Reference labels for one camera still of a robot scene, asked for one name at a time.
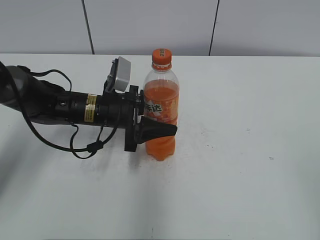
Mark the orange soda plastic bottle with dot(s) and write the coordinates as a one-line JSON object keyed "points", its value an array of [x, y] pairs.
{"points": [[161, 94]]}

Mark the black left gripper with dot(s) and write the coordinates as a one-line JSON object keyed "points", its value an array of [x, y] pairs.
{"points": [[119, 111]]}

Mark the orange bottle cap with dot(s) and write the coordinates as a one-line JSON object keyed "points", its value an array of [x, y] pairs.
{"points": [[161, 59]]}

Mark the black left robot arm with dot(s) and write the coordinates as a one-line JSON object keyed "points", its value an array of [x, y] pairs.
{"points": [[46, 103]]}

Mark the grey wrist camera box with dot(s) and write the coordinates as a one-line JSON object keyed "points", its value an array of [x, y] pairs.
{"points": [[119, 76]]}

